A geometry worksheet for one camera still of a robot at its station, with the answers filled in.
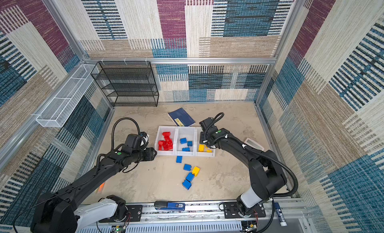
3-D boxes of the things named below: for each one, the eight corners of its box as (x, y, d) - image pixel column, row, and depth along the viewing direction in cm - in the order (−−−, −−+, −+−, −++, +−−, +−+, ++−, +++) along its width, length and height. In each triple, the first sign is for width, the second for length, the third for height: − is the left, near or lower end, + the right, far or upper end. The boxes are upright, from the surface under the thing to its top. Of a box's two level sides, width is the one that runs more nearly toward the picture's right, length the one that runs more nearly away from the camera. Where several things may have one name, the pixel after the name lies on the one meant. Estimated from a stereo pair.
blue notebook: (180, 130, 106) (179, 129, 104) (168, 114, 115) (168, 112, 114) (194, 123, 110) (194, 121, 108) (182, 108, 120) (182, 106, 118)
